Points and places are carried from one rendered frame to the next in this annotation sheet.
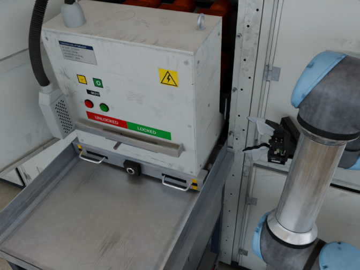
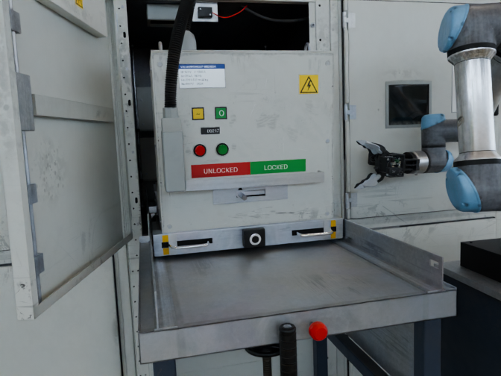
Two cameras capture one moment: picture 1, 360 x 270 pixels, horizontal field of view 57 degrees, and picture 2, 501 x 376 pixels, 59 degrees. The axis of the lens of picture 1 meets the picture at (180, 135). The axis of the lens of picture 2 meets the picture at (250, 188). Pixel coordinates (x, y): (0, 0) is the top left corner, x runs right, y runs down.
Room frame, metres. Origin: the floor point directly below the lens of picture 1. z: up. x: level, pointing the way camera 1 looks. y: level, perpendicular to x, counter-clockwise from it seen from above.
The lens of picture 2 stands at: (-0.07, 0.92, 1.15)
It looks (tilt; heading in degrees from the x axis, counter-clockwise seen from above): 7 degrees down; 322
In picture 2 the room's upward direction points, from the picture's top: 2 degrees counter-clockwise
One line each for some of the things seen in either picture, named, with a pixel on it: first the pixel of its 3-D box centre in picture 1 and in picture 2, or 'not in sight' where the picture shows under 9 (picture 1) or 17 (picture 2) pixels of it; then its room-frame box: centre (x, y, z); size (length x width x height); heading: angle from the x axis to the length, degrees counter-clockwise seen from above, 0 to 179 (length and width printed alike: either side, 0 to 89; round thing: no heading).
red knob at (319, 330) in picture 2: not in sight; (316, 329); (0.46, 0.37, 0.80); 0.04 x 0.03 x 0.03; 155
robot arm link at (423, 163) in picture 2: not in sight; (414, 163); (0.74, -0.41, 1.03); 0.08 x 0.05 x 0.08; 162
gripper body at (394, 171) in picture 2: (288, 147); (396, 163); (0.76, -0.33, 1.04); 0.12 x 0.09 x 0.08; 72
